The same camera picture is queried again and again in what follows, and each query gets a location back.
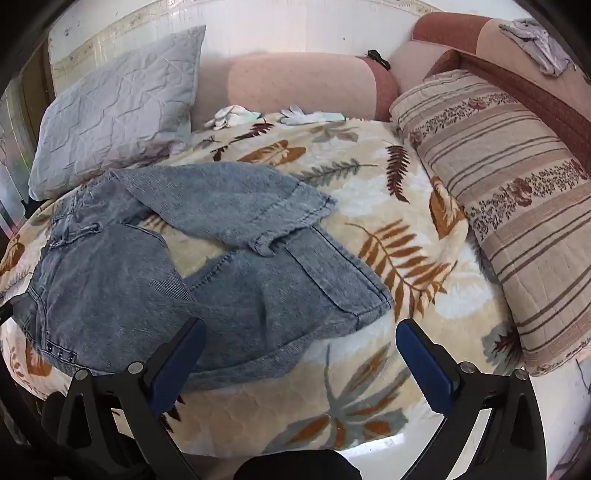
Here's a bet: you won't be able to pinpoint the blue denim pants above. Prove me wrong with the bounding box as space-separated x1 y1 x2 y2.
10 163 393 390

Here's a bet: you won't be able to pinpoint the striped floral beige pillow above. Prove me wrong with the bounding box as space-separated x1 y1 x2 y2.
391 70 590 376

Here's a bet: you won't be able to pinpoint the grey quilted pillow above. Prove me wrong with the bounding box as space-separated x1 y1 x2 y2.
28 26 206 201

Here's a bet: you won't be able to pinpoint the white glove left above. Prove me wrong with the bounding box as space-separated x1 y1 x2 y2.
204 105 261 131

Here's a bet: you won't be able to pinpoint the white glove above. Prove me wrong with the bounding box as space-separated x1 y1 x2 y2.
204 105 261 131
280 105 346 126

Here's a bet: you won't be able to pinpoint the white glove right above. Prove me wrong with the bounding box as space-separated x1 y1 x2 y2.
280 105 346 126

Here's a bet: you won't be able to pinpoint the grey cloth on backrest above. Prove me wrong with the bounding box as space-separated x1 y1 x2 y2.
499 18 572 77

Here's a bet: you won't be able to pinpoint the pink bolster cushion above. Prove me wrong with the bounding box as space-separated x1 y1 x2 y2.
190 53 399 131

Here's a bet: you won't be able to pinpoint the small black object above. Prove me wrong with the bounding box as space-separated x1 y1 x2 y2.
367 49 392 71

